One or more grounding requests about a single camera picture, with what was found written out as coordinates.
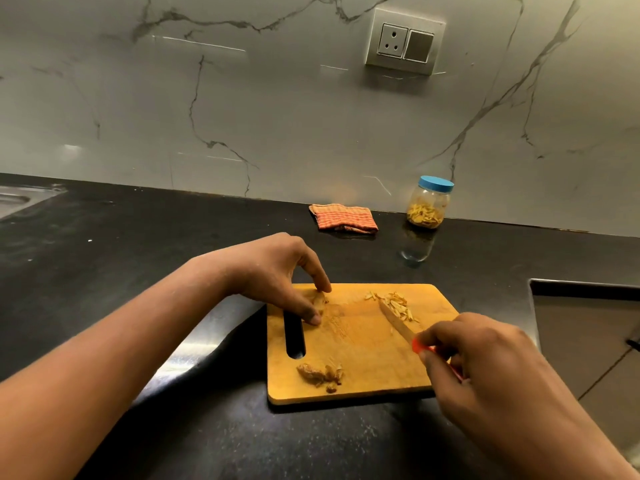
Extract person's right hand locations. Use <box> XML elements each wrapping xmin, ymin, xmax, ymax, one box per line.
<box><xmin>413</xmin><ymin>312</ymin><xmax>609</xmax><ymax>465</ymax></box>

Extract person's left hand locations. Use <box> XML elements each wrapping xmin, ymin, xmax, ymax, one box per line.
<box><xmin>199</xmin><ymin>232</ymin><xmax>333</xmax><ymax>327</ymax></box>

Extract knobby ginger piece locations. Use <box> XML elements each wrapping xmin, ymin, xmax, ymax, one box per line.
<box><xmin>296</xmin><ymin>363</ymin><xmax>327</xmax><ymax>387</ymax></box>

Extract red handled knife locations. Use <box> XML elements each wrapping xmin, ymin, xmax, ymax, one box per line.
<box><xmin>377</xmin><ymin>298</ymin><xmax>465</xmax><ymax>383</ymax></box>

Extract chopped ginger strips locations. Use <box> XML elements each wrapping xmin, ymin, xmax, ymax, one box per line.
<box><xmin>363</xmin><ymin>290</ymin><xmax>421</xmax><ymax>325</ymax></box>

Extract blue-lidded plastic jar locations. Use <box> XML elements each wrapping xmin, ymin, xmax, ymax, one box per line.
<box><xmin>405</xmin><ymin>175</ymin><xmax>455</xmax><ymax>230</ymax></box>

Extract person's left forearm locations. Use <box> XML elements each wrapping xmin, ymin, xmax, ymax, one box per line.
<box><xmin>0</xmin><ymin>257</ymin><xmax>239</xmax><ymax>480</ymax></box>

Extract blue jar lid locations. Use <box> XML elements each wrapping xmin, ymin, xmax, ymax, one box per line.
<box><xmin>417</xmin><ymin>175</ymin><xmax>455</xmax><ymax>193</ymax></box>

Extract orange checked cloth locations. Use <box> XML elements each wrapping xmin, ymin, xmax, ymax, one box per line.
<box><xmin>308</xmin><ymin>203</ymin><xmax>380</xmax><ymax>235</ymax></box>

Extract beige cabinet door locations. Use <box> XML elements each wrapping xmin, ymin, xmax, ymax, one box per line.
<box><xmin>527</xmin><ymin>278</ymin><xmax>640</xmax><ymax>461</ymax></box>

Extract wooden cutting board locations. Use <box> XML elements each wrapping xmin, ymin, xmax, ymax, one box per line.
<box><xmin>265</xmin><ymin>283</ymin><xmax>461</xmax><ymax>407</ymax></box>

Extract steel sink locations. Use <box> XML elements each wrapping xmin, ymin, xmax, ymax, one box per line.
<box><xmin>0</xmin><ymin>183</ymin><xmax>69</xmax><ymax>221</ymax></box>

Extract grey wall switch plate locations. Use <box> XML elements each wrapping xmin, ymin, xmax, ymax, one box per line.
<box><xmin>363</xmin><ymin>7</ymin><xmax>447</xmax><ymax>77</ymax></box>

